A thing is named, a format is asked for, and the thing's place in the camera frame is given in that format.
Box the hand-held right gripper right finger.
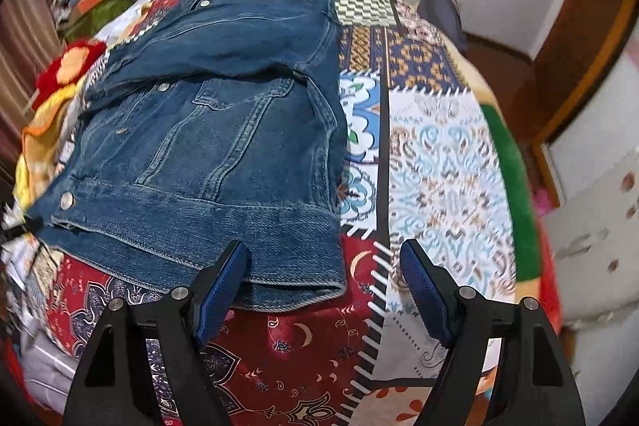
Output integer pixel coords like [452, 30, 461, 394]
[400, 239, 587, 426]

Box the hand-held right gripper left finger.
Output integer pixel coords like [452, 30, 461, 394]
[62, 240, 251, 426]

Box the blue denim jacket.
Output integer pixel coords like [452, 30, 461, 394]
[25, 0, 349, 313]

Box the patchwork printed blanket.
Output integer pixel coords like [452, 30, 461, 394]
[22, 0, 530, 426]

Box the multicoloured fleece blanket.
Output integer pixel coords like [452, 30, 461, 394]
[476, 99, 566, 334]

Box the white heart-print sliding door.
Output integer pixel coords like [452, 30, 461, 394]
[539, 52, 639, 412]

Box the heap of papers and bags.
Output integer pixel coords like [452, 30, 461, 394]
[0, 194, 57, 359]

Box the yellow cloth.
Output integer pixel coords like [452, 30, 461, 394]
[14, 81, 91, 208]

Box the red plush toy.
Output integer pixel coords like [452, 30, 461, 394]
[34, 39, 109, 108]

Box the dark backpack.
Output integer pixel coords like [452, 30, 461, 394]
[416, 0, 468, 53]

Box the green patterned cloth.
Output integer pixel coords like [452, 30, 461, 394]
[62, 0, 145, 42]

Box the wooden wardrobe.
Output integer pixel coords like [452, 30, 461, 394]
[514, 0, 639, 145]

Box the striped brown curtain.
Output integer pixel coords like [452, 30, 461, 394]
[0, 0, 62, 187]

